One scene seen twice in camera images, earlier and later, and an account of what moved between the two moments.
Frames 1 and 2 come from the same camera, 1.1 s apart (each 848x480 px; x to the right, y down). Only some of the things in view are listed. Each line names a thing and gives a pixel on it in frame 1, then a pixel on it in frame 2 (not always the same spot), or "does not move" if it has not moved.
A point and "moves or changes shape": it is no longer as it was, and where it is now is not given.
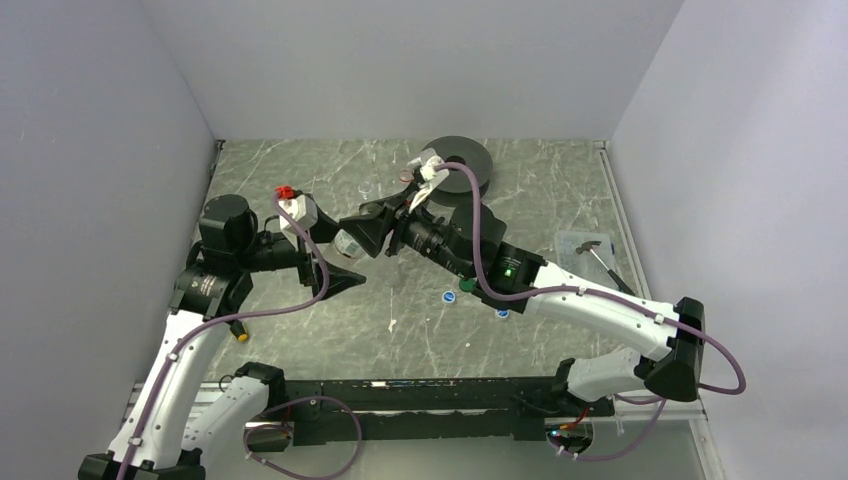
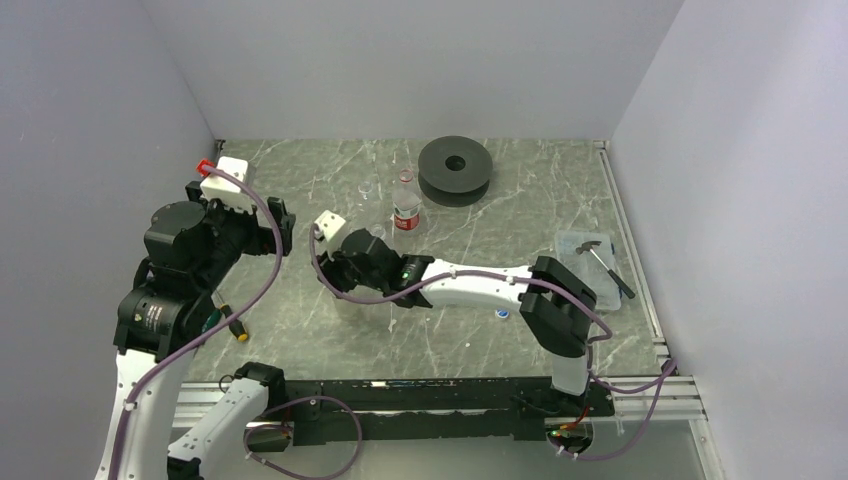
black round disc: (459, 149) does not move
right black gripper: (372, 228) -> (332, 273)
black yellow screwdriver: (238, 330) does not move
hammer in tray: (586, 247) does not move
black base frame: (403, 411) does not move
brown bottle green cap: (346, 246) moves or changes shape
